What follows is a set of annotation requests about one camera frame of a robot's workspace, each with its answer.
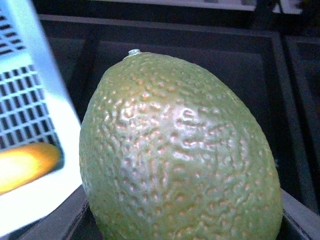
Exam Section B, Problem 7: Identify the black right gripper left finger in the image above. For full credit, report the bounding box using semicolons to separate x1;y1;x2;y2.
20;186;103;240

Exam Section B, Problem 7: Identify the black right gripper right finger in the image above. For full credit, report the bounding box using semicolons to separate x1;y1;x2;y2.
281;189;320;240

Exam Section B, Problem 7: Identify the light blue plastic basket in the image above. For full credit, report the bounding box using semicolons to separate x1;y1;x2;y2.
0;0;81;237

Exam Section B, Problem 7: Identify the green avocado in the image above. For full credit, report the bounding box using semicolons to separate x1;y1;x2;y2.
79;49;283;240

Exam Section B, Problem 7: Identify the yellow mango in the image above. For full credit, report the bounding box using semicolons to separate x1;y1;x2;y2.
0;142;61;194

